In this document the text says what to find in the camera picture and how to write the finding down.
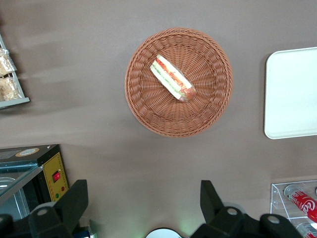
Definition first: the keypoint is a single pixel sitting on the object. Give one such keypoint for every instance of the round brown wicker basket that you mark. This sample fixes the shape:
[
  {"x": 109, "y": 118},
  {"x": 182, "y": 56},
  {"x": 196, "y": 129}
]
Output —
[{"x": 148, "y": 99}]

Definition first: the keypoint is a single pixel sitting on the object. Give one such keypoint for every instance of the red cola bottle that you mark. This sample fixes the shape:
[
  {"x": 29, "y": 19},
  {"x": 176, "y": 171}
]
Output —
[
  {"x": 303, "y": 203},
  {"x": 308, "y": 229}
]

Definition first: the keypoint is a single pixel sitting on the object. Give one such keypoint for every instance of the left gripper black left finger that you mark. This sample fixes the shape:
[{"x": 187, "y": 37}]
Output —
[{"x": 71, "y": 198}]

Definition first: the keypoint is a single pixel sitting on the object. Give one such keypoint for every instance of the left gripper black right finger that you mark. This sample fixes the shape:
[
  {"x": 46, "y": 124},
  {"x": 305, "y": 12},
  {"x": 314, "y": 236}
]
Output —
[{"x": 213, "y": 205}]

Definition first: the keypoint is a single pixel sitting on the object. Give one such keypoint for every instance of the clear bag of rice crackers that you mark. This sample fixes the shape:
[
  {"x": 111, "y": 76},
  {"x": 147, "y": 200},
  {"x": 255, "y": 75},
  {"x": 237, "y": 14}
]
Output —
[
  {"x": 5, "y": 64},
  {"x": 8, "y": 88}
]

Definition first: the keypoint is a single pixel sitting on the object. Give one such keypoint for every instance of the steel warmer pan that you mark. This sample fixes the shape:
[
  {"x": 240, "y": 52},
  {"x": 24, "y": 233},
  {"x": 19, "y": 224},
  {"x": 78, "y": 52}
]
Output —
[{"x": 10, "y": 198}]

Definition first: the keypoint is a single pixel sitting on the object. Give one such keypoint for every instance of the cream plastic tray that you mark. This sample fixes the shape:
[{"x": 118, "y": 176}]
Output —
[{"x": 292, "y": 94}]

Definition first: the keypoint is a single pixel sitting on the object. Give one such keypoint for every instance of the clear acrylic bottle rack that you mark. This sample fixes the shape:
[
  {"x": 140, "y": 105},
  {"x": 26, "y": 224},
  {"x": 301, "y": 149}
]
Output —
[{"x": 278, "y": 198}]

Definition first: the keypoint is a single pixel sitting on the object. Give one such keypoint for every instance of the black food warmer cabinet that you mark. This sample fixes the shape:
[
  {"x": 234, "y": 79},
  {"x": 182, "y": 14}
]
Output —
[{"x": 53, "y": 158}]

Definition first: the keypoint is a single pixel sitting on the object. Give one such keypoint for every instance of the tray of packaged pastries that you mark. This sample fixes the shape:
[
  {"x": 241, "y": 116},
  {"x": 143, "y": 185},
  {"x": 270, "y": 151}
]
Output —
[{"x": 19, "y": 100}]

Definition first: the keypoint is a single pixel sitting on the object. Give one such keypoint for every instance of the triangle sandwich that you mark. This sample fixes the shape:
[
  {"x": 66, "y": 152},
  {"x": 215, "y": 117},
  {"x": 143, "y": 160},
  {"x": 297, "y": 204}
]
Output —
[{"x": 172, "y": 78}]

